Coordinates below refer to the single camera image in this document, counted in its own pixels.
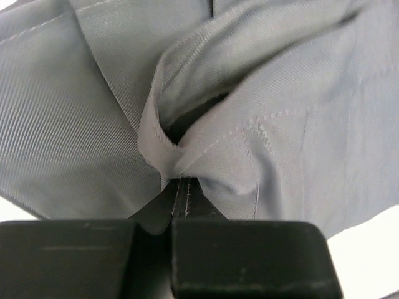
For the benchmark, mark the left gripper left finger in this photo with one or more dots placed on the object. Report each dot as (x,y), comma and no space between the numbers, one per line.
(124,258)

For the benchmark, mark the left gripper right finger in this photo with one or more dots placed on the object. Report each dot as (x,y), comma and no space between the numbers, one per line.
(213,257)

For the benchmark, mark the grey pleated skirt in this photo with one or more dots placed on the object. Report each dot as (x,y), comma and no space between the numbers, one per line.
(280,109)

